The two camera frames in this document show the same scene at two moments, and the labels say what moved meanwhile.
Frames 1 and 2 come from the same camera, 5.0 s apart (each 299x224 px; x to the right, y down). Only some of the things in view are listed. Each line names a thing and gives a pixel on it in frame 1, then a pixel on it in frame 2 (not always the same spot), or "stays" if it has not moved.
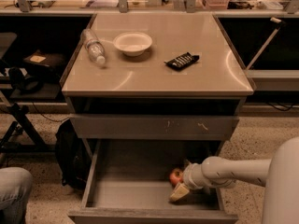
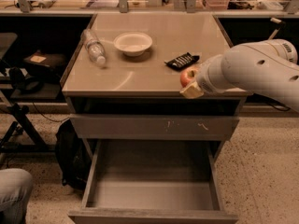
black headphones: [24, 85] stays
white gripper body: [189, 175] -> [206, 76]
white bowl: [133, 43] stays
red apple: [176, 175] -> [188, 75]
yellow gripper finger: [178, 192] -> [192, 91]
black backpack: [73, 158] stays
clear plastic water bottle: [94, 49] stays
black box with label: [46, 63] stays
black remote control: [181, 62] stays
